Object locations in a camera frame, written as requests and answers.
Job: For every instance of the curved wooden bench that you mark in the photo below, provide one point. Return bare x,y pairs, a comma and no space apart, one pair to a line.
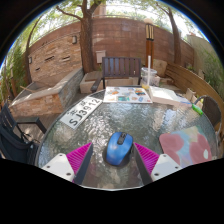
190,80

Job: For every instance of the colourful printed leaflet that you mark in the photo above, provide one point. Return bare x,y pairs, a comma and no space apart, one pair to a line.
126,95

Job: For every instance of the slim leaning tree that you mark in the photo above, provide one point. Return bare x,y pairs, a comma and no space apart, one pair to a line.
175,36

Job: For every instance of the grey wall box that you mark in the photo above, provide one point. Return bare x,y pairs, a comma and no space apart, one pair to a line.
100,56

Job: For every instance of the beige stone block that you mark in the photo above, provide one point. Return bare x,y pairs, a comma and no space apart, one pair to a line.
161,67

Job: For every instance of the stone raised bed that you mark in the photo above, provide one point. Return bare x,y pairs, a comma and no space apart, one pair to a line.
46,96

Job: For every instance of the small white booklet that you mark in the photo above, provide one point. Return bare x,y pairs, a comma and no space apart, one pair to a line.
185,101

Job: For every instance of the white number plate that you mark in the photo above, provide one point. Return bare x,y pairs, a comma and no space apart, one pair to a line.
80,113

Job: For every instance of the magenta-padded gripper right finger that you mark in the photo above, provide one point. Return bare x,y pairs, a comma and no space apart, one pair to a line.
147,157

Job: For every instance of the blue computer mouse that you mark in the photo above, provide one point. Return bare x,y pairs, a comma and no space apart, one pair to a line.
119,148

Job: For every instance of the large tree trunk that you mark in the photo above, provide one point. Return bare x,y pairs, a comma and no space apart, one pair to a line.
87,43

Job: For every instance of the wooden garden lamp post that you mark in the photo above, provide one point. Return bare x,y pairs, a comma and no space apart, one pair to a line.
149,43

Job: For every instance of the thin bare tree trunk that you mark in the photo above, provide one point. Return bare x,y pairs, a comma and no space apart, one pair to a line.
27,56

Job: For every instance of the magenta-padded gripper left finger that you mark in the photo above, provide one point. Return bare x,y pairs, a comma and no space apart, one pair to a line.
79,157

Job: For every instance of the dark wooden slatted chair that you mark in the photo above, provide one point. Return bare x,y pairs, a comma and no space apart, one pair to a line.
120,66

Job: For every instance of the wall lamp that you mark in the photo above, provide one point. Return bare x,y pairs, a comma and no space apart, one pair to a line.
74,39
30,60

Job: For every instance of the floral print mouse pad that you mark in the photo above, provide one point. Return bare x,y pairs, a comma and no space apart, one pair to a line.
186,146

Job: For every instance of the clear plastic cup with straw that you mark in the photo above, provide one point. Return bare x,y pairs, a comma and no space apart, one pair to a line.
148,78

